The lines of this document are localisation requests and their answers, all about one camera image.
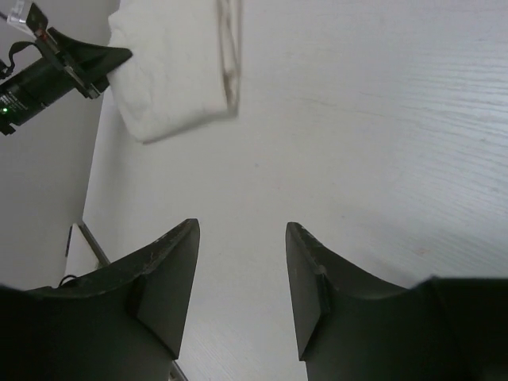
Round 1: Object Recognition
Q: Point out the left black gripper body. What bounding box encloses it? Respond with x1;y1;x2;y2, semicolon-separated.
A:
1;30;108;136

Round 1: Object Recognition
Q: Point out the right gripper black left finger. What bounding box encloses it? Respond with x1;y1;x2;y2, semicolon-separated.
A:
1;219;199;380

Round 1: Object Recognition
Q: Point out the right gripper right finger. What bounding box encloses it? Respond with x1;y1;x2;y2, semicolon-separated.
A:
286;222;507;380

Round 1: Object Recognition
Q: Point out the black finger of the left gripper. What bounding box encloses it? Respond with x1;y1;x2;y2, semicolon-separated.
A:
49;28;133;86

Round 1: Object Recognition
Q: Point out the white t shirt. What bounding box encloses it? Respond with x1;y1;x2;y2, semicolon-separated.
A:
108;1;242;143

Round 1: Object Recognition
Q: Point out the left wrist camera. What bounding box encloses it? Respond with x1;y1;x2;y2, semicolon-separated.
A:
6;0;48;37

